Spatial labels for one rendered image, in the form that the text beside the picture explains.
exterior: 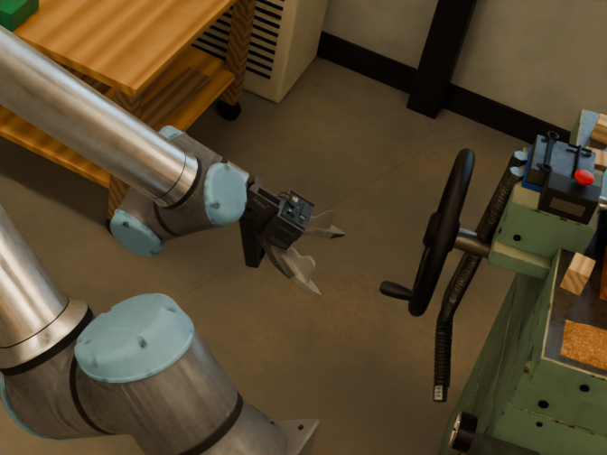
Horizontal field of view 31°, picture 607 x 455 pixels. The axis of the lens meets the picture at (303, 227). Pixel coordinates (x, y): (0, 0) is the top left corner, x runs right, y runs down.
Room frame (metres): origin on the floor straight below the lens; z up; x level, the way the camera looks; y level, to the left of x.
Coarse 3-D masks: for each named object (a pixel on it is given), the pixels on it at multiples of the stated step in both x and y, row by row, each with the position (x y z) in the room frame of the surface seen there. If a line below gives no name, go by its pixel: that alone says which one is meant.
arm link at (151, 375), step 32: (96, 320) 0.92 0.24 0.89; (128, 320) 0.90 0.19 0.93; (160, 320) 0.88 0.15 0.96; (96, 352) 0.84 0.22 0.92; (128, 352) 0.83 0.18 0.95; (160, 352) 0.85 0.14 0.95; (192, 352) 0.87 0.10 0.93; (96, 384) 0.82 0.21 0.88; (128, 384) 0.81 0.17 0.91; (160, 384) 0.82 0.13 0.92; (192, 384) 0.84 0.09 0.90; (224, 384) 0.87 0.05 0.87; (96, 416) 0.82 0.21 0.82; (128, 416) 0.80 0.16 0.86; (160, 416) 0.80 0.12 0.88; (192, 416) 0.81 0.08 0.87; (224, 416) 0.83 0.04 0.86; (160, 448) 0.79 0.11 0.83
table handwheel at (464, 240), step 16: (464, 160) 1.34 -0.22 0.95; (464, 176) 1.30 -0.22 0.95; (448, 192) 1.28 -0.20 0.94; (464, 192) 1.28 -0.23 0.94; (448, 208) 1.25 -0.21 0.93; (432, 224) 1.31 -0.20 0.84; (448, 224) 1.22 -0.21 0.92; (432, 240) 1.29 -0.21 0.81; (448, 240) 1.21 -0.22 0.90; (464, 240) 1.30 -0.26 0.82; (432, 256) 1.19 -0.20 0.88; (432, 272) 1.18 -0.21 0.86; (416, 288) 1.19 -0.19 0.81; (432, 288) 1.18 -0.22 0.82; (416, 304) 1.18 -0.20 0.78
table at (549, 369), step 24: (576, 120) 1.61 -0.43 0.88; (576, 144) 1.51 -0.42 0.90; (600, 144) 1.53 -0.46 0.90; (600, 216) 1.35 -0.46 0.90; (504, 264) 1.24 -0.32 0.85; (528, 264) 1.24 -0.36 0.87; (552, 264) 1.24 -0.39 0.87; (600, 264) 1.24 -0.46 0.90; (552, 288) 1.16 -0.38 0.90; (552, 312) 1.11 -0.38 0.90; (576, 312) 1.13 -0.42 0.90; (600, 312) 1.14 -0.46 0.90; (552, 336) 1.07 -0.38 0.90; (552, 360) 1.03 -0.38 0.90; (576, 360) 1.04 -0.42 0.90; (552, 384) 1.02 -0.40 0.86; (576, 384) 1.02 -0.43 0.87; (600, 384) 1.01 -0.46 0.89
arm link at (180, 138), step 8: (168, 128) 1.33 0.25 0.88; (168, 136) 1.31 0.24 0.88; (176, 136) 1.32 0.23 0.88; (184, 136) 1.33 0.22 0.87; (176, 144) 1.30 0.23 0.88; (184, 144) 1.31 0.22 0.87; (192, 144) 1.32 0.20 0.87; (200, 144) 1.33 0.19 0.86; (192, 152) 1.31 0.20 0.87; (200, 152) 1.31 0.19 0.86; (208, 152) 1.32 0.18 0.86; (208, 160) 1.31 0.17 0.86; (216, 160) 1.31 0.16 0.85; (224, 160) 1.33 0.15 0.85
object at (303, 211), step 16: (256, 176) 1.32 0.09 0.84; (256, 192) 1.28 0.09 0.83; (288, 192) 1.32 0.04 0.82; (256, 208) 1.29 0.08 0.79; (272, 208) 1.28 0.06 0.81; (288, 208) 1.29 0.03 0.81; (304, 208) 1.30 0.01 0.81; (256, 224) 1.28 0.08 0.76; (272, 224) 1.26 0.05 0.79; (288, 224) 1.26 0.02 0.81; (304, 224) 1.28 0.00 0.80; (272, 240) 1.26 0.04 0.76; (288, 240) 1.27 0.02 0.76
